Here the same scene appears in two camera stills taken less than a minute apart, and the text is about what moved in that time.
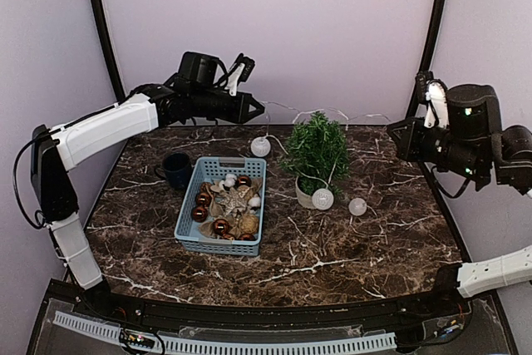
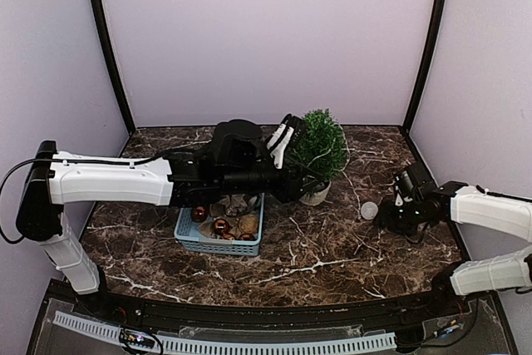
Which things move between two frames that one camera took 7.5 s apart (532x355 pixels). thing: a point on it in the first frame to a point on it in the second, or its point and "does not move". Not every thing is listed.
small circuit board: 136,337 does not move
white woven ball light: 357,206 to 369,210
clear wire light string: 302,111 to 344,170
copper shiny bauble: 248,237 does not move
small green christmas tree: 316,154 does not move
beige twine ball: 248,224 does not move
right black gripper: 409,145 to 386,219
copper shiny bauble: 199,214 does not move
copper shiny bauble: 220,227 does not move
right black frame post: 435,27 does not move
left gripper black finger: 250,100 to 312,180
